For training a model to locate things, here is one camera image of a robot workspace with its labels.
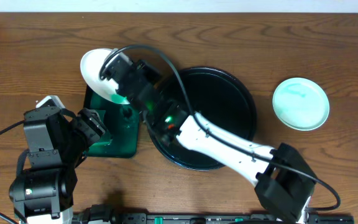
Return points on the white plate with green stains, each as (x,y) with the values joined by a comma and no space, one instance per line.
(90,66)

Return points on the round black tray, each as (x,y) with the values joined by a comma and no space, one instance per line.
(222,99)

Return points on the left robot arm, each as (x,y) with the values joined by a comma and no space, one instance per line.
(57,141)

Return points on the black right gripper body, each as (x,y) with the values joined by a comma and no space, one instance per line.
(147,70)

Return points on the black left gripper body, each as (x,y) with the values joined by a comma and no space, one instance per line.
(95,129)

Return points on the black rectangular tray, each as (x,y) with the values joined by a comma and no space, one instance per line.
(122,122)

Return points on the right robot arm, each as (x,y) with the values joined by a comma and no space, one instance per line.
(282,180)

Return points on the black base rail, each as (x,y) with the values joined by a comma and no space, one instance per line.
(106,214)

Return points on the light green plate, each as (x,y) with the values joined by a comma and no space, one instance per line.
(301,104)

